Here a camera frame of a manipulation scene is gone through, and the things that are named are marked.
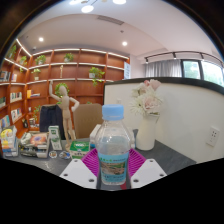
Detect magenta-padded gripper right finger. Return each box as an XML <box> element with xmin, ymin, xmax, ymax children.
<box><xmin>127</xmin><ymin>147</ymin><xmax>168</xmax><ymax>190</ymax></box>

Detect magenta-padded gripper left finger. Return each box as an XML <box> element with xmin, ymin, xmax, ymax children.
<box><xmin>59</xmin><ymin>147</ymin><xmax>100</xmax><ymax>190</ymax></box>

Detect clear water bottle blue cap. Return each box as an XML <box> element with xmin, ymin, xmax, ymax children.
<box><xmin>94</xmin><ymin>103</ymin><xmax>132</xmax><ymax>187</ymax></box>

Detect green and white box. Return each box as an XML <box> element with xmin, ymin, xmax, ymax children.
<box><xmin>69</xmin><ymin>139</ymin><xmax>91</xmax><ymax>160</ymax></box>

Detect white vase with flowers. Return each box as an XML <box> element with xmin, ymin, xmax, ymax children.
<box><xmin>129</xmin><ymin>78</ymin><xmax>164</xmax><ymax>152</ymax></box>

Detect stack of white books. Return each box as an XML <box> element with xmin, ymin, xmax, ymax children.
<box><xmin>89</xmin><ymin>123</ymin><xmax>136</xmax><ymax>150</ymax></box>

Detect small upright green-white carton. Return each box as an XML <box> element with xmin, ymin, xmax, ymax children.
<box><xmin>48</xmin><ymin>125</ymin><xmax>63</xmax><ymax>151</ymax></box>

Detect stack of dark books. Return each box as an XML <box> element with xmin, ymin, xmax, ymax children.
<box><xmin>18</xmin><ymin>131</ymin><xmax>51</xmax><ymax>159</ymax></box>

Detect dark chair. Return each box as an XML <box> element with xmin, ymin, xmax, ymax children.
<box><xmin>38</xmin><ymin>104</ymin><xmax>66</xmax><ymax>140</ymax></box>

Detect wooden artist mannequin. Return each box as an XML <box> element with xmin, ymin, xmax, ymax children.
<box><xmin>48</xmin><ymin>79</ymin><xmax>80</xmax><ymax>152</ymax></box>

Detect stack of colourful books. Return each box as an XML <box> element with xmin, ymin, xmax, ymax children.
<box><xmin>0</xmin><ymin>125</ymin><xmax>19</xmax><ymax>158</ymax></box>

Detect wooden shelf unit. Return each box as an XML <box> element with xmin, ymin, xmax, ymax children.
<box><xmin>0</xmin><ymin>38</ymin><xmax>132</xmax><ymax>141</ymax></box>

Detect white curtain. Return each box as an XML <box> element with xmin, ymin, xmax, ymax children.
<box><xmin>144</xmin><ymin>59</ymin><xmax>183</xmax><ymax>79</ymax></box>

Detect window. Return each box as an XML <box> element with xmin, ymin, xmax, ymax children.
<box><xmin>181</xmin><ymin>59</ymin><xmax>224</xmax><ymax>87</ymax></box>

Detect ceiling lights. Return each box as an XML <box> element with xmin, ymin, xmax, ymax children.
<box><xmin>38</xmin><ymin>0</ymin><xmax>129</xmax><ymax>48</ymax></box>

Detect white wall socket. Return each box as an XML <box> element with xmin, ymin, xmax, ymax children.
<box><xmin>205</xmin><ymin>125</ymin><xmax>221</xmax><ymax>148</ymax></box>

